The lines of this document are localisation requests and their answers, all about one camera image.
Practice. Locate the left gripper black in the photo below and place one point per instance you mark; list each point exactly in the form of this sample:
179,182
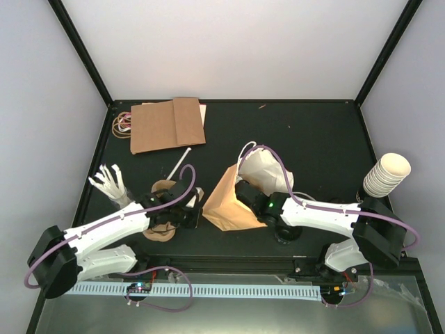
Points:
193,223

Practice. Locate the yellow paper takeout bag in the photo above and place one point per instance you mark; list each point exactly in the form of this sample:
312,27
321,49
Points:
256,165

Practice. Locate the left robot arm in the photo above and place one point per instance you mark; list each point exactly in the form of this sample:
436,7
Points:
62,258

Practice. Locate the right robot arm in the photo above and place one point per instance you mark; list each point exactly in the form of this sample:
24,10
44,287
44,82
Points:
370,230

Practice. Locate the white wrapped straw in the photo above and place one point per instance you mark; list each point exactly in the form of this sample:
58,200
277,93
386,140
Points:
178,164

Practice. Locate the cup of wrapped straws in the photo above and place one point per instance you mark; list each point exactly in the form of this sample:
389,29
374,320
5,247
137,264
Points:
110,182

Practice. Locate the brown flat paper bag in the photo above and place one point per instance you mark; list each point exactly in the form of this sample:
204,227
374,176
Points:
162,125

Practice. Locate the stack of paper cups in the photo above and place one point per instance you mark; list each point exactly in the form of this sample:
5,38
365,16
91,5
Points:
389,171

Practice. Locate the white slotted cable duct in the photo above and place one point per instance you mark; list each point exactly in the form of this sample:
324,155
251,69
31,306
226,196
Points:
224,291

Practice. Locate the black frame post left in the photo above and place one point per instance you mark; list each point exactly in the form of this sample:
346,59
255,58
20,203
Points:
73,35

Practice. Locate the black frame post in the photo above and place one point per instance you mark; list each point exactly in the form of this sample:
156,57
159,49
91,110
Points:
388,48
73,35

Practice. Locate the black frame post right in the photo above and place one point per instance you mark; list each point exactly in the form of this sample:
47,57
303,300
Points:
388,48

